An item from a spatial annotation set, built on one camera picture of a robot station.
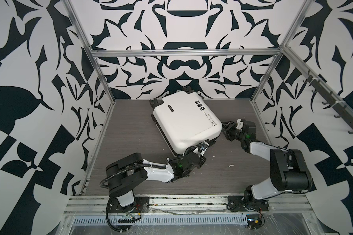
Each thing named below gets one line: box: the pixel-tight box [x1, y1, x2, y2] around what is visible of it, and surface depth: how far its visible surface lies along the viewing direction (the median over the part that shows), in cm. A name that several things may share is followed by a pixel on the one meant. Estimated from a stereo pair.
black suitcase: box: [149, 86, 223, 157], surface depth 85 cm
